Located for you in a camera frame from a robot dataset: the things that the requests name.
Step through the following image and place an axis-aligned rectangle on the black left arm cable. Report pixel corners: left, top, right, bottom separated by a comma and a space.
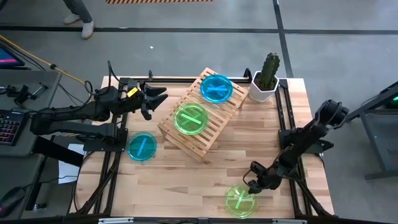
107, 60, 119, 84

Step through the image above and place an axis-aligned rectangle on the black flat panel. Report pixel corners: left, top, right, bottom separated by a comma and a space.
32, 136, 85, 167

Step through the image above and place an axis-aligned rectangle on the wooden slatted shelf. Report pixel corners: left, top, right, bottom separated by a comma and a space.
157, 67, 249, 164

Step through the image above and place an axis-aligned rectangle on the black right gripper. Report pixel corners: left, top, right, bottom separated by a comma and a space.
246, 161, 282, 195

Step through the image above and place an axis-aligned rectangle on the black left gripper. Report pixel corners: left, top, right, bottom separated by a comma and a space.
123, 80, 169, 121

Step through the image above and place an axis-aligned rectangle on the green cactus plant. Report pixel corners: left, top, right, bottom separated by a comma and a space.
259, 52, 280, 91

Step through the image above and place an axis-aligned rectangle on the person's leg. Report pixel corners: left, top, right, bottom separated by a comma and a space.
62, 0, 93, 23

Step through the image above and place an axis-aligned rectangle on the black desk clamp with handle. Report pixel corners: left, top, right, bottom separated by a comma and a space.
4, 82, 49, 105

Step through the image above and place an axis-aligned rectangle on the white paper sheet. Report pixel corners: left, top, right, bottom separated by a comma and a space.
58, 143, 85, 185

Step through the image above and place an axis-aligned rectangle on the black backlit keyboard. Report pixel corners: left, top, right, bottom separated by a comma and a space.
0, 109, 29, 146

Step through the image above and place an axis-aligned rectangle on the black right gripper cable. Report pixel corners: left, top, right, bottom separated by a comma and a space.
243, 169, 259, 188

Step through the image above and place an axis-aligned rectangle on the person's shoe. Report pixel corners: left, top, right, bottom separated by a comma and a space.
81, 20, 95, 40
63, 12, 82, 25

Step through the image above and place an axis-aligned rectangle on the grey desk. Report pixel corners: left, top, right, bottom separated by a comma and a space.
0, 70, 63, 157

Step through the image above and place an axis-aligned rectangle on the black device with green light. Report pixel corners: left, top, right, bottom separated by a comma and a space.
385, 93, 398, 110

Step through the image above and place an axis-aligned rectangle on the black computer mouse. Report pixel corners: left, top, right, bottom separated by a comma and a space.
0, 186, 27, 218

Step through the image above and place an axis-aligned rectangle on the grey metal stand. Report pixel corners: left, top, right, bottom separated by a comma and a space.
346, 81, 398, 181

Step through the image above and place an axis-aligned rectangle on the silver metal edge bracket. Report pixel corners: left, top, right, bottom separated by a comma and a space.
98, 217, 134, 224
272, 219, 308, 224

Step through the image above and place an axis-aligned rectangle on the white hexagonal plant pot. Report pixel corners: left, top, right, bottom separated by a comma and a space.
248, 70, 280, 103

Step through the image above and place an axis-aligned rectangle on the computer monitor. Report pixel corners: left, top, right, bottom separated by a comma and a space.
0, 43, 25, 69

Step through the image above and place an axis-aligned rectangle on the black aluminium table frame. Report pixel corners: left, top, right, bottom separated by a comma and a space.
67, 68, 335, 218

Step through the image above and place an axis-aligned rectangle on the yellow floor cable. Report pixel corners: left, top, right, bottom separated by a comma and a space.
0, 34, 86, 85

